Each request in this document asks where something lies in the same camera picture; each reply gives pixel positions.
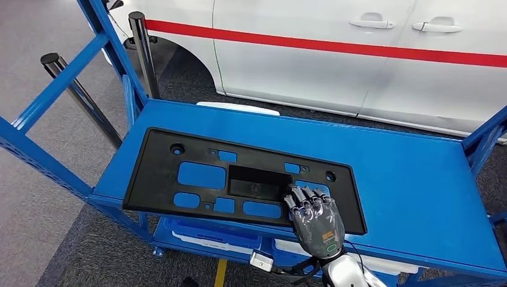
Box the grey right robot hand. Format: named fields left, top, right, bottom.
left=282, top=184, right=347, bottom=261

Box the black plastic plate bracket part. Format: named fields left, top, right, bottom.
left=123, top=127, right=368, bottom=236

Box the blue metal shelf rack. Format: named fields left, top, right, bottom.
left=0, top=0, right=507, bottom=287

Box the white car with red stripe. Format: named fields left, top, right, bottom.
left=100, top=0, right=507, bottom=145

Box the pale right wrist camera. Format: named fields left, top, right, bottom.
left=249, top=250, right=317, bottom=278

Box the chrome stanchion post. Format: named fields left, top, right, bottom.
left=128, top=11, right=161, bottom=100
left=40, top=53, right=124, bottom=149

